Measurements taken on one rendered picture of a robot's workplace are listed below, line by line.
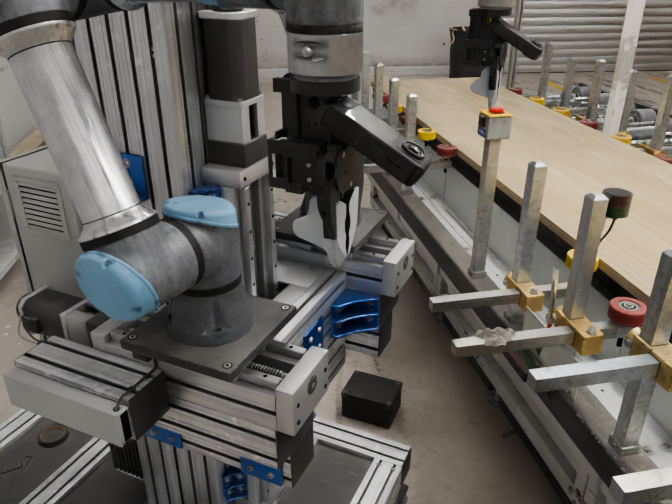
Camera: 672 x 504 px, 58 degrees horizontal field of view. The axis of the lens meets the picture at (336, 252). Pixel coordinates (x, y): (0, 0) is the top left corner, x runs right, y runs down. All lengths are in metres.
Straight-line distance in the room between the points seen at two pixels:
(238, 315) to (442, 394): 1.65
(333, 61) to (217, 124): 0.63
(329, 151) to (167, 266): 0.37
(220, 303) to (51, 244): 0.53
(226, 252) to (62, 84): 0.34
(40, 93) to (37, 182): 0.49
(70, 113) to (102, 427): 0.53
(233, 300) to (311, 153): 0.47
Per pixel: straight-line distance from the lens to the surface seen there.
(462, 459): 2.34
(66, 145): 0.90
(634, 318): 1.51
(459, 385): 2.65
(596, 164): 2.52
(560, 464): 2.17
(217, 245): 0.97
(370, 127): 0.61
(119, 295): 0.89
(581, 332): 1.46
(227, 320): 1.03
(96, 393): 1.15
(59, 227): 1.39
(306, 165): 0.63
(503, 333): 1.39
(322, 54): 0.60
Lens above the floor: 1.63
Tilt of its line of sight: 27 degrees down
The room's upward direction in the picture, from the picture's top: straight up
